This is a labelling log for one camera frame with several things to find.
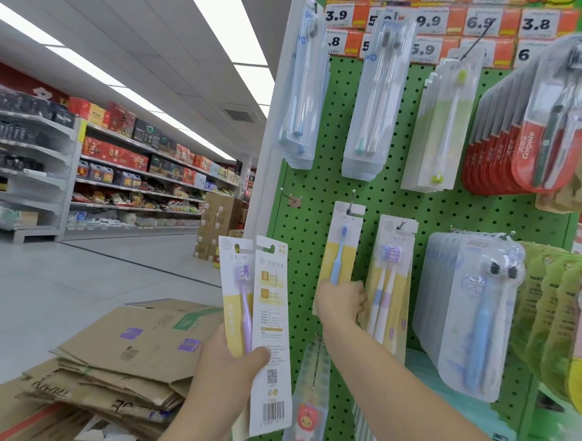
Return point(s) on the person's left hand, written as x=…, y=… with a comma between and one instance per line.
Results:
x=227, y=386

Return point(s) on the person's right hand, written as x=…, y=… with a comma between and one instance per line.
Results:
x=341, y=309

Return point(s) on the purple twin toothbrush yellow card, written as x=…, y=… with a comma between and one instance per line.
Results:
x=391, y=273

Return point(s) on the blue single toothbrush yellow card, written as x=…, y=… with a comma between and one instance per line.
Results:
x=338, y=241

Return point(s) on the bundle of cartoon toothbrush boxes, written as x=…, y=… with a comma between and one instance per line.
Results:
x=305, y=418

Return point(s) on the bundle of clear blue toothbrush blisters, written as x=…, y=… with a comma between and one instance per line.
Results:
x=473, y=318

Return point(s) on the green pegboard display rack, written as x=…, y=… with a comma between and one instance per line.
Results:
x=300, y=182

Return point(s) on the teal multi toothbrush pack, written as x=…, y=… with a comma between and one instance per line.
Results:
x=473, y=420

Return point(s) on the bundle of green toothbrush packs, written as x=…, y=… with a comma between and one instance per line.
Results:
x=441, y=127

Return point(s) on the row of twin toothbrush packs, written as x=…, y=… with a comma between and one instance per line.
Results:
x=377, y=100

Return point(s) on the pile of red grey toothbrush packs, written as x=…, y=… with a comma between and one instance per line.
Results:
x=496, y=154

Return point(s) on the row of blue toothbrush packs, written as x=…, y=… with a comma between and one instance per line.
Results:
x=305, y=91

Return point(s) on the person's right forearm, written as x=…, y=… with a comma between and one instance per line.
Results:
x=391, y=400

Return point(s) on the white endcap shelf unit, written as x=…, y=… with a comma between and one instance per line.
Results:
x=36, y=163

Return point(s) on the pile of flattened cardboard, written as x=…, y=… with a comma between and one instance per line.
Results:
x=118, y=354

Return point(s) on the stack of brown cartons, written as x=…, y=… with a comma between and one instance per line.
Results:
x=218, y=227

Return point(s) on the row of green pink packs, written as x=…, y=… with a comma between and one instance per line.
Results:
x=546, y=318

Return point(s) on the row of red cartoon packs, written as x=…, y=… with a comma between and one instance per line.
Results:
x=564, y=195

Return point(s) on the stocked store shelves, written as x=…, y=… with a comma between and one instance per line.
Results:
x=118, y=154

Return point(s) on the ceiling light strip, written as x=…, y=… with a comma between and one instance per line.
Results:
x=232, y=36
x=91, y=68

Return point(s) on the rows of orange price tags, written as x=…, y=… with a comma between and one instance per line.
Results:
x=427, y=20

